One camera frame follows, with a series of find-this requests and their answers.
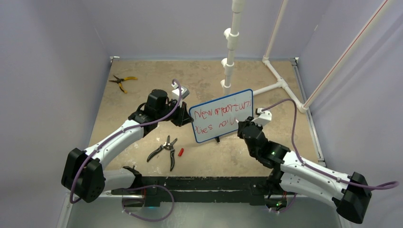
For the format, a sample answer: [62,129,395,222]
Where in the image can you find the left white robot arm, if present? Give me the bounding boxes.
[61,87,193,203]

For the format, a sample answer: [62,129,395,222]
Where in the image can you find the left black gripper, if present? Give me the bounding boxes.
[156,98,193,127]

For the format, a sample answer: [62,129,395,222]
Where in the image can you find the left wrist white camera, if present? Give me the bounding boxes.
[172,81,190,100]

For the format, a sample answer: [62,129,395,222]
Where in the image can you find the white PVC pipe frame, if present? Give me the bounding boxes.
[221,0,395,113]

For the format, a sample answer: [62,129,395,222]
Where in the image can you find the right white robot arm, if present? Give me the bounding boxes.
[237,117,372,224]

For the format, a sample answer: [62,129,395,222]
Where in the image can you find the wrist white camera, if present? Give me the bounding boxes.
[252,108,272,127]
[172,81,190,100]

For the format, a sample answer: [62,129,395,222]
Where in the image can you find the red marker cap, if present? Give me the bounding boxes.
[178,148,184,157]

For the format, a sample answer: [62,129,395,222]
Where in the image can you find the black handled wire stripper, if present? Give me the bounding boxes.
[146,135,178,171]

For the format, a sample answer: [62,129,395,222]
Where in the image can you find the yellow handled pliers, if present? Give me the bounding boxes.
[109,75,138,94]

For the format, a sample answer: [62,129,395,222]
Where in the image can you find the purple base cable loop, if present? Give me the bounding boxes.
[121,185,175,222]

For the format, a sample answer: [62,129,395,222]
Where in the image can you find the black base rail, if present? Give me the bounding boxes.
[111,176,292,210]

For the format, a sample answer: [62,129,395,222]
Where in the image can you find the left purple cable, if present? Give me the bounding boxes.
[69,79,184,205]

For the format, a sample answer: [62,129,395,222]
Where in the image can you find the blue framed whiteboard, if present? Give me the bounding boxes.
[189,89,254,143]

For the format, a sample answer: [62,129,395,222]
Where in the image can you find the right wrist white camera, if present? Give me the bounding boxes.
[252,108,272,127]

